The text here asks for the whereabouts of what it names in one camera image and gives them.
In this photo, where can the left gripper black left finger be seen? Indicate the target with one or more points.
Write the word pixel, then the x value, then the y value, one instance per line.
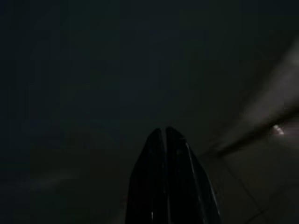
pixel 149 182

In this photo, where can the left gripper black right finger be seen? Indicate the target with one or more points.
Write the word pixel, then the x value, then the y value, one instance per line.
pixel 187 186

